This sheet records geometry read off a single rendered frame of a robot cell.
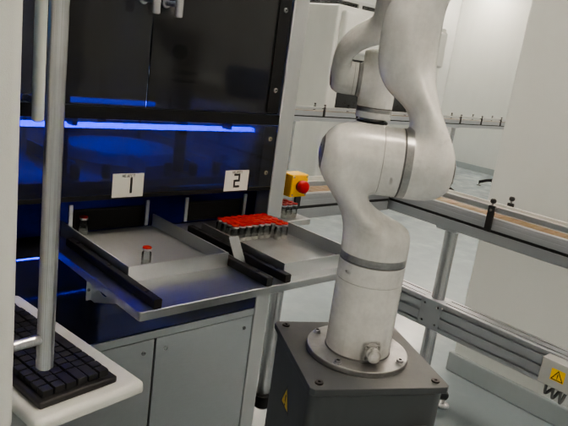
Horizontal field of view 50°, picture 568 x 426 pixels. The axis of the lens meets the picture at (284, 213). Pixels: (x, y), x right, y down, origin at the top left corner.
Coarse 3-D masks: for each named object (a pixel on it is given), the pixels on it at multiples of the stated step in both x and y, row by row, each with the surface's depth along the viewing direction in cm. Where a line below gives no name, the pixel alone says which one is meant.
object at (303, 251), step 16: (288, 224) 178; (224, 240) 158; (256, 240) 167; (272, 240) 169; (288, 240) 171; (304, 240) 173; (320, 240) 168; (256, 256) 149; (272, 256) 156; (288, 256) 158; (304, 256) 159; (320, 256) 161; (336, 256) 153; (288, 272) 143; (304, 272) 147
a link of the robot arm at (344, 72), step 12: (384, 0) 124; (384, 12) 126; (360, 24) 134; (372, 24) 130; (348, 36) 134; (360, 36) 131; (372, 36) 130; (336, 48) 137; (348, 48) 133; (360, 48) 132; (336, 60) 137; (348, 60) 135; (336, 72) 138; (348, 72) 138; (336, 84) 140; (348, 84) 140
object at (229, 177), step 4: (228, 172) 171; (232, 172) 172; (236, 172) 173; (240, 172) 174; (244, 172) 175; (248, 172) 176; (228, 176) 171; (232, 176) 172; (236, 176) 173; (240, 176) 174; (244, 176) 175; (228, 180) 171; (232, 180) 172; (240, 180) 174; (244, 180) 175; (224, 184) 171; (228, 184) 172; (232, 184) 173; (236, 184) 174; (240, 184) 175; (244, 184) 176; (224, 188) 171; (228, 188) 172; (232, 188) 173; (236, 188) 174; (240, 188) 175; (244, 188) 176
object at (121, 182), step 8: (112, 176) 147; (120, 176) 148; (128, 176) 150; (136, 176) 151; (144, 176) 153; (112, 184) 148; (120, 184) 149; (128, 184) 151; (136, 184) 152; (112, 192) 148; (120, 192) 150; (128, 192) 151; (136, 192) 153
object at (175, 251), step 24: (96, 240) 150; (120, 240) 152; (144, 240) 154; (168, 240) 157; (192, 240) 154; (120, 264) 129; (144, 264) 129; (168, 264) 133; (192, 264) 137; (216, 264) 142
